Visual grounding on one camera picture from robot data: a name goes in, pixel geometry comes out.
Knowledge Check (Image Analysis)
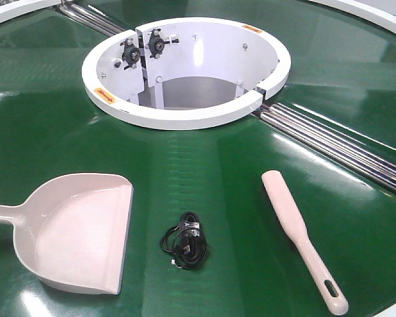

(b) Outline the black cable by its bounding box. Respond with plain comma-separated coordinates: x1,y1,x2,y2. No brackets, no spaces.
159,211,208,271

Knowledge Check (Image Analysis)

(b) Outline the pink plastic dustpan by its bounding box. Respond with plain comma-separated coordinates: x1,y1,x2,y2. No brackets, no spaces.
0,173,134,295

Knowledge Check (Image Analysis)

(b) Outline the right black bearing block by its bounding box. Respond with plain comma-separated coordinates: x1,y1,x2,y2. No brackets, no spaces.
146,28,180,59

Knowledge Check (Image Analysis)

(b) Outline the black bearing block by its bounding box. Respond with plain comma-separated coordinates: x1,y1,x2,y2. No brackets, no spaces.
120,38,141,70
146,28,180,59

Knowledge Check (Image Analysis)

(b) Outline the left black bearing block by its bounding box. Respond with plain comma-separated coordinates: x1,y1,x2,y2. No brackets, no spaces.
120,38,141,70

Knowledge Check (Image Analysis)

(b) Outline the far steel roller strip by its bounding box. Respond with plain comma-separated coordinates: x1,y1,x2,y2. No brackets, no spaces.
55,1,126,36

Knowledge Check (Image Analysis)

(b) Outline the white outer rim right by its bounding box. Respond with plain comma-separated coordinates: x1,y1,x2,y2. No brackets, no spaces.
311,0,396,35

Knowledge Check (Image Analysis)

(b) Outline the white rim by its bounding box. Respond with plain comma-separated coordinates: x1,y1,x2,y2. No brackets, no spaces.
311,0,396,35
0,0,61,24

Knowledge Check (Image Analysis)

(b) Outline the white outer rim left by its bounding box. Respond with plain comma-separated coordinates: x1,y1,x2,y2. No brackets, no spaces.
0,0,61,24

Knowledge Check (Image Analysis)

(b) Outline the white inner conveyor ring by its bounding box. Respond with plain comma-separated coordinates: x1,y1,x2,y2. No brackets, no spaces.
81,17,292,131

